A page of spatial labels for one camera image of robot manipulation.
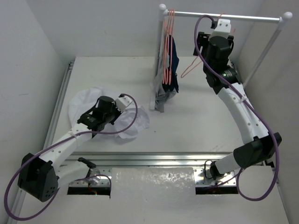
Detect grey hanging garment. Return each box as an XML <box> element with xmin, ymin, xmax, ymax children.
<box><xmin>153</xmin><ymin>69</ymin><xmax>177</xmax><ymax>113</ymax></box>

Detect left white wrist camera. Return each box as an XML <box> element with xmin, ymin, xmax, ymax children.
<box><xmin>115</xmin><ymin>96</ymin><xmax>132</xmax><ymax>112</ymax></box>

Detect pink hangers on rack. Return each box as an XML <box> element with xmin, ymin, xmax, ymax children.
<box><xmin>162</xmin><ymin>9</ymin><xmax>175</xmax><ymax>85</ymax></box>

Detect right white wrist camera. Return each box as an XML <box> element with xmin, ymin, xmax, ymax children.
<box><xmin>210</xmin><ymin>19</ymin><xmax>231</xmax><ymax>39</ymax></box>

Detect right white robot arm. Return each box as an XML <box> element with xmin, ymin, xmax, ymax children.
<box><xmin>197</xmin><ymin>32</ymin><xmax>275</xmax><ymax>180</ymax></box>

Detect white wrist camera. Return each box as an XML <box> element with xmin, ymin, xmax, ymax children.
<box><xmin>210</xmin><ymin>19</ymin><xmax>231</xmax><ymax>39</ymax></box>
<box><xmin>115</xmin><ymin>96</ymin><xmax>132</xmax><ymax>112</ymax></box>

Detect purple cable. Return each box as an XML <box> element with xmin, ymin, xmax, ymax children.
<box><xmin>3</xmin><ymin>93</ymin><xmax>138</xmax><ymax>221</ymax></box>
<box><xmin>194</xmin><ymin>15</ymin><xmax>281</xmax><ymax>201</ymax></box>

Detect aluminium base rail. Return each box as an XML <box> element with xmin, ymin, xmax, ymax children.
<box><xmin>63</xmin><ymin>152</ymin><xmax>230</xmax><ymax>189</ymax></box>

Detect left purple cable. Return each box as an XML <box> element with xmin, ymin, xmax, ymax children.
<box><xmin>3</xmin><ymin>93</ymin><xmax>138</xmax><ymax>221</ymax></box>

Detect white shirt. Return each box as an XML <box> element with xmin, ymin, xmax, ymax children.
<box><xmin>68</xmin><ymin>86</ymin><xmax>150</xmax><ymax>139</ymax></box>

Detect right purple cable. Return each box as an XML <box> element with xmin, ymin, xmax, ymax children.
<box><xmin>194</xmin><ymin>15</ymin><xmax>281</xmax><ymax>201</ymax></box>

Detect pink wire hanger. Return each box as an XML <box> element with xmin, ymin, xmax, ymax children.
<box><xmin>181</xmin><ymin>13</ymin><xmax>236</xmax><ymax>79</ymax></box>

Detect white clothes rack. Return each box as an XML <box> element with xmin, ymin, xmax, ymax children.
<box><xmin>149</xmin><ymin>3</ymin><xmax>293</xmax><ymax>112</ymax></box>

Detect dark blue hanging garment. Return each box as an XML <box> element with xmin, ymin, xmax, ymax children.
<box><xmin>162</xmin><ymin>38</ymin><xmax>179</xmax><ymax>93</ymax></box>

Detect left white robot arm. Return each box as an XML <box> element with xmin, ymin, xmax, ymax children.
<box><xmin>18</xmin><ymin>96</ymin><xmax>124</xmax><ymax>202</ymax></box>

